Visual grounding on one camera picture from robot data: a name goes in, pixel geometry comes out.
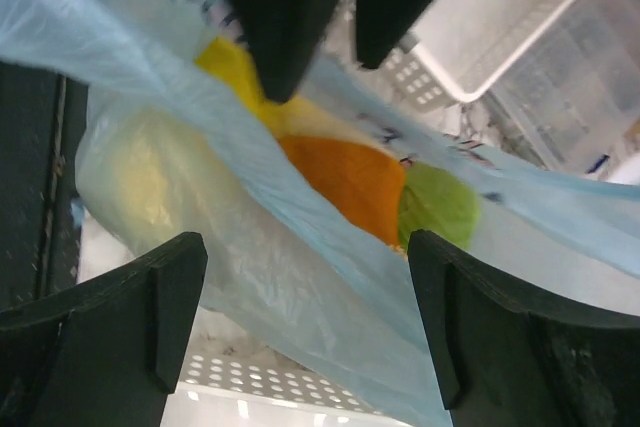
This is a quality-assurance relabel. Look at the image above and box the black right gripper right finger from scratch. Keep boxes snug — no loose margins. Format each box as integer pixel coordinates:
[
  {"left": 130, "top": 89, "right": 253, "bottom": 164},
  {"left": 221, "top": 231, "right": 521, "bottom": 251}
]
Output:
[{"left": 408, "top": 230, "right": 639, "bottom": 426}]

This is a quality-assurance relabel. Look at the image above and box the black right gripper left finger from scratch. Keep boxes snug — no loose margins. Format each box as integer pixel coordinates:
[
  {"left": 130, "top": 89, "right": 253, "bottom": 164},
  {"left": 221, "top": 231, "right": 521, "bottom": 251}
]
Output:
[{"left": 1, "top": 232, "right": 207, "bottom": 426}]

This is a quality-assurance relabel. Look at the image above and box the yellow lemon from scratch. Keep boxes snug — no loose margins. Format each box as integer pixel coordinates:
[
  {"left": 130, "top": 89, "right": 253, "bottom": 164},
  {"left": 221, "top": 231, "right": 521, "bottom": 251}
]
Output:
[{"left": 195, "top": 37, "right": 278, "bottom": 124}]

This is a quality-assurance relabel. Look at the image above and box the light blue plastic grocery bag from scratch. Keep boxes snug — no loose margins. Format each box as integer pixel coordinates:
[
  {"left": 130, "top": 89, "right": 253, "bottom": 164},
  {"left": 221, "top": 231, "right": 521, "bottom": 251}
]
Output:
[{"left": 1, "top": 0, "right": 639, "bottom": 426}]

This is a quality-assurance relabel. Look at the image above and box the white perforated plastic basket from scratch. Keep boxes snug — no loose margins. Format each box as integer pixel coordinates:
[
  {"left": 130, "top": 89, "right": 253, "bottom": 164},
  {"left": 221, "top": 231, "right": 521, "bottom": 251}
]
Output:
[{"left": 161, "top": 347, "right": 402, "bottom": 427}]

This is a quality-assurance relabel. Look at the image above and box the clear plastic organizer box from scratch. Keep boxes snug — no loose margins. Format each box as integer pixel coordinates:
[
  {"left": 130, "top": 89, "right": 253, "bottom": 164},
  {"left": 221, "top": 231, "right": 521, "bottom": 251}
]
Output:
[{"left": 479, "top": 11, "right": 640, "bottom": 183}]

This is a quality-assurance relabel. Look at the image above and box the green lettuce toy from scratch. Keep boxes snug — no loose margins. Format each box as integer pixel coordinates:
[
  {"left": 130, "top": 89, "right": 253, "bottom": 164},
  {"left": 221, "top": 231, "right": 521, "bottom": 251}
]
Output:
[{"left": 398, "top": 162, "right": 481, "bottom": 250}]

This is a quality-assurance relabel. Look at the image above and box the yellow cabbage toy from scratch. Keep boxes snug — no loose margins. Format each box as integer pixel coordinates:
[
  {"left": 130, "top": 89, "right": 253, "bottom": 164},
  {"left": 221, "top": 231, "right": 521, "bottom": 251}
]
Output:
[{"left": 78, "top": 110, "right": 233, "bottom": 254}]

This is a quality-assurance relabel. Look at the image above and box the orange bread slice toy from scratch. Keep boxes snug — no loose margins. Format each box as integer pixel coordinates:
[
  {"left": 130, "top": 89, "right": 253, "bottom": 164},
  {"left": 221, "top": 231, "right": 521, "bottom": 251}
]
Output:
[{"left": 279, "top": 135, "right": 406, "bottom": 248}]

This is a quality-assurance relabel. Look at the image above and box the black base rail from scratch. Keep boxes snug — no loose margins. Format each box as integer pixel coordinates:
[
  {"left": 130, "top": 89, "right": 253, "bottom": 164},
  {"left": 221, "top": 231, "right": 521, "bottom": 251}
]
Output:
[{"left": 1, "top": 63, "right": 88, "bottom": 310}]

